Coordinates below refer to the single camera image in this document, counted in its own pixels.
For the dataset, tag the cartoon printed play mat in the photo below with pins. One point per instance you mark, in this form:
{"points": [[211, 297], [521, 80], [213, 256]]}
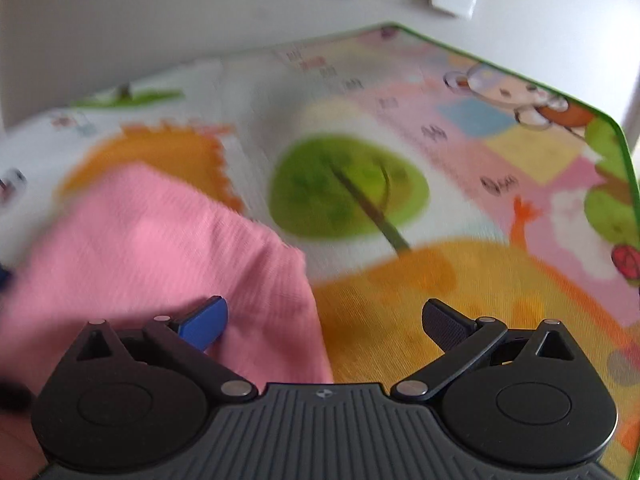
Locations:
{"points": [[450, 270]]}

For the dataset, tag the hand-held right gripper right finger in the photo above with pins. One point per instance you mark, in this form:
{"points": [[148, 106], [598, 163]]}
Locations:
{"points": [[442, 324]]}

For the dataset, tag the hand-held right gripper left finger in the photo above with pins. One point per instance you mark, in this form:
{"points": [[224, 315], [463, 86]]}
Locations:
{"points": [[202, 324]]}

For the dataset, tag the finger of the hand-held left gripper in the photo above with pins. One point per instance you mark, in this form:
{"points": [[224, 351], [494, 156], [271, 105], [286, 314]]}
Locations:
{"points": [[14, 397], [4, 277]]}

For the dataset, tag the pink ribbed child dress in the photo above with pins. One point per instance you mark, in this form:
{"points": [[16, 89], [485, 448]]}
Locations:
{"points": [[165, 260]]}

